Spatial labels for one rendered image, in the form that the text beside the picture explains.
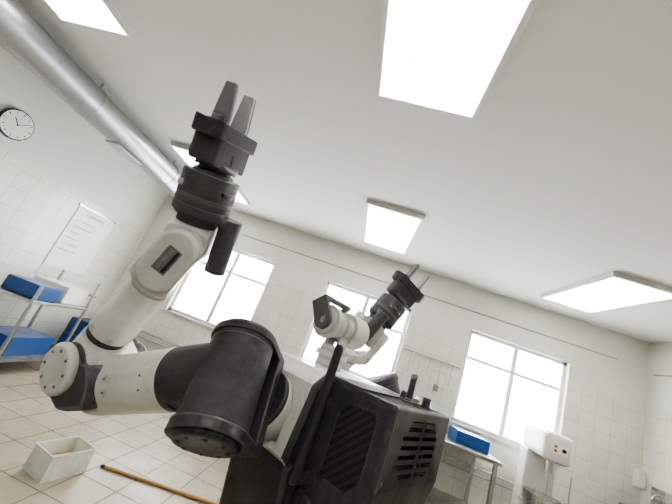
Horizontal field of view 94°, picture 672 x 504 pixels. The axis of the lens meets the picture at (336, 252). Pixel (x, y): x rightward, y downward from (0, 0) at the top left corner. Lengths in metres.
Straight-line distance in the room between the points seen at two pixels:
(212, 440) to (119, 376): 0.20
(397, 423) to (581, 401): 5.42
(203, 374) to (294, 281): 4.69
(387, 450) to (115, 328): 0.45
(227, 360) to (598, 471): 5.74
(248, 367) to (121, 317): 0.26
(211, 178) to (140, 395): 0.32
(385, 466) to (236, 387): 0.21
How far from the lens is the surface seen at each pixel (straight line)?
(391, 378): 0.78
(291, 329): 4.99
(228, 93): 0.54
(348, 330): 0.62
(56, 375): 0.65
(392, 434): 0.46
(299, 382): 0.51
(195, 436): 0.42
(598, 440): 5.96
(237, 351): 0.44
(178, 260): 0.52
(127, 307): 0.61
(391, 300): 0.94
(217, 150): 0.51
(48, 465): 3.06
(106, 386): 0.59
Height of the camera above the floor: 1.42
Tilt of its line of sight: 16 degrees up
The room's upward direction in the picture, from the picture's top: 21 degrees clockwise
